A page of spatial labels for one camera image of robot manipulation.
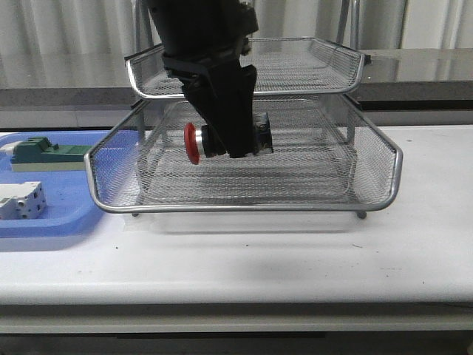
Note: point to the white small part in tray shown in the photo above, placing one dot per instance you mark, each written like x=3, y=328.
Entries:
x=8, y=148

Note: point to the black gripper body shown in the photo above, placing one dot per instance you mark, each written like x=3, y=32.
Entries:
x=198, y=34

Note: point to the green and cream terminal block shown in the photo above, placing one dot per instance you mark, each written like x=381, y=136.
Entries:
x=39, y=154

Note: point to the silver mesh tray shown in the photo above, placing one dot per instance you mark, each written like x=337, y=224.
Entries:
x=285, y=66
x=326, y=157

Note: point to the white circuit breaker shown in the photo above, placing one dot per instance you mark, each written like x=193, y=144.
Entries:
x=22, y=200

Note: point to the blue plastic tray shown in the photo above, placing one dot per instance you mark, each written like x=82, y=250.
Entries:
x=69, y=206

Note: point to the grey stone counter ledge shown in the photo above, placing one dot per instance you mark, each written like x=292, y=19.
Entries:
x=395, y=79

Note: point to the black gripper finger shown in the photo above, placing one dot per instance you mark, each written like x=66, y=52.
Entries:
x=262, y=134
x=223, y=96

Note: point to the red emergency stop button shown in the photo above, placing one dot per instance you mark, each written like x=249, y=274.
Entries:
x=201, y=143

